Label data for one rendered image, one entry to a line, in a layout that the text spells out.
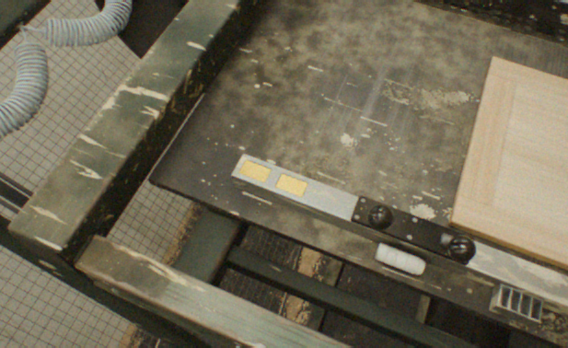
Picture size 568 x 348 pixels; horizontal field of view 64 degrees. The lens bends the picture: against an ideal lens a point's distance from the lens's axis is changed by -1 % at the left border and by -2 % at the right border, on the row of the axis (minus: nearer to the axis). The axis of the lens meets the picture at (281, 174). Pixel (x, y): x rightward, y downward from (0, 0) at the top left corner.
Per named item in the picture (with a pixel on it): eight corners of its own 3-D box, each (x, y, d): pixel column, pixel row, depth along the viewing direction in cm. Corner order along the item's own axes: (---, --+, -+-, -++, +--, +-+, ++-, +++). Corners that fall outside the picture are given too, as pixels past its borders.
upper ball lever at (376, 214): (384, 229, 77) (388, 236, 64) (363, 221, 78) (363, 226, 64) (392, 208, 77) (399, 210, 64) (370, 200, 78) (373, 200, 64)
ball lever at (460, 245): (454, 256, 75) (473, 268, 62) (431, 247, 76) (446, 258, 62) (462, 234, 75) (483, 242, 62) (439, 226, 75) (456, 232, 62)
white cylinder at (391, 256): (372, 261, 77) (418, 279, 76) (376, 254, 75) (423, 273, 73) (377, 246, 79) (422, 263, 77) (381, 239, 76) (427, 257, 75)
